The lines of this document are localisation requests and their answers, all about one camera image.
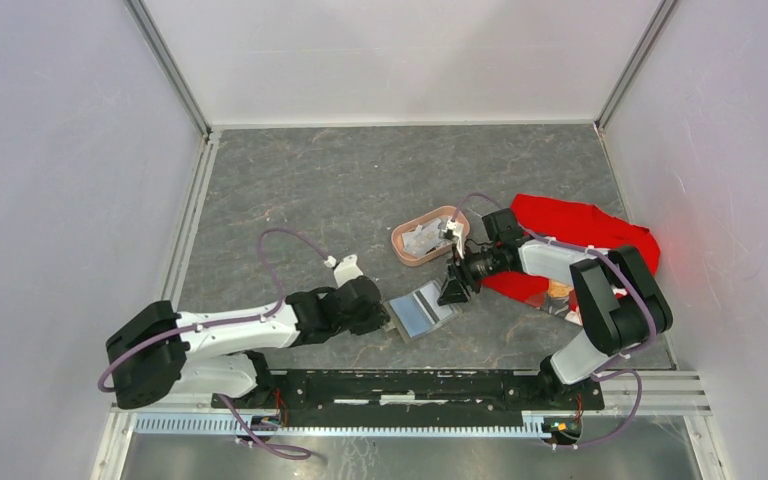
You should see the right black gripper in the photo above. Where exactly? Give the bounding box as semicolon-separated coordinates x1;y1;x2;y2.
437;242;503;306

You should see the grey card holder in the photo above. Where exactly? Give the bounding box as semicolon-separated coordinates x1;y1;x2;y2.
384;287;463;343

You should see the grey credit card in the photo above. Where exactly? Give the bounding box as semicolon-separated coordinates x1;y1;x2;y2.
417;281;459;323
401;217;451;258

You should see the pink oval tray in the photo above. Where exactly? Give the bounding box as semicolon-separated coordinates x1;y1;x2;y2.
391;206;455;267

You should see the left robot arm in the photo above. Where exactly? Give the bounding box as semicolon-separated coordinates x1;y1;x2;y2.
98;276;389;410

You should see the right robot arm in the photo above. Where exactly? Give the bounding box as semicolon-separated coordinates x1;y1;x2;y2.
438;208;673;408

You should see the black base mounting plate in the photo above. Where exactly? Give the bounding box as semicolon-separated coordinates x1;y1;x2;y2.
231;369;605;428

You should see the red printed t-shirt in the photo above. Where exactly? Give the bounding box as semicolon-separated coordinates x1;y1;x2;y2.
482;194;660;325

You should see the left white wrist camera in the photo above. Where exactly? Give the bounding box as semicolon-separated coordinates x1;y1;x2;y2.
323;254;364;287

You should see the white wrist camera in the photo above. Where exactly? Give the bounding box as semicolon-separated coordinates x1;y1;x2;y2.
323;254;364;287
440;217;468;258

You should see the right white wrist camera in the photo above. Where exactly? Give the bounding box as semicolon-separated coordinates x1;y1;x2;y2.
440;217;468;258

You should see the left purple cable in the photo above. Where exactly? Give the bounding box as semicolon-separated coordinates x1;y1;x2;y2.
97;228;332;462

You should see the aluminium frame rail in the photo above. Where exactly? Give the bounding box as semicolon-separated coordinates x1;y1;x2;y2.
112;369;713;439

